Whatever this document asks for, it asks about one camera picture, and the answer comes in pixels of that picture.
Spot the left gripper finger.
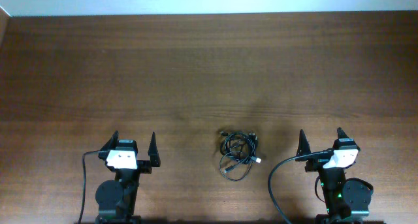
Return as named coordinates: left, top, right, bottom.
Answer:
left=100, top=131, right=119, bottom=152
left=148, top=133, right=161, bottom=167

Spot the thin black micro-USB cable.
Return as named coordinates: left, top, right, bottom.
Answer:
left=217, top=130, right=255, bottom=182

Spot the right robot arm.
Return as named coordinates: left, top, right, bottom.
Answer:
left=296, top=127, right=374, bottom=223

